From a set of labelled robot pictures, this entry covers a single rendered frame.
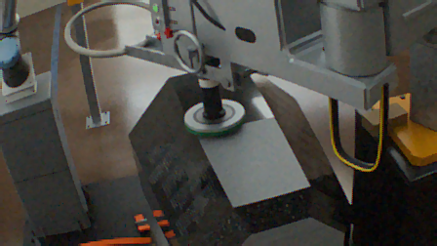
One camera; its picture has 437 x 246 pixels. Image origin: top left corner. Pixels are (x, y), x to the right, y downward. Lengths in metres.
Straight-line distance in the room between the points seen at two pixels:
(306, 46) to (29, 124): 1.58
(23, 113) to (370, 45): 1.82
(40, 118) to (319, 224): 1.53
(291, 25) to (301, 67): 0.12
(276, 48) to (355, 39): 0.29
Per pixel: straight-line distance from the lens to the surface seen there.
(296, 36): 1.51
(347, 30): 1.31
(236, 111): 2.02
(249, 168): 1.79
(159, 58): 2.06
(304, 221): 1.65
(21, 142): 2.71
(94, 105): 4.01
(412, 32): 1.57
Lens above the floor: 1.84
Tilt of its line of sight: 29 degrees down
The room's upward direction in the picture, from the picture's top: 8 degrees counter-clockwise
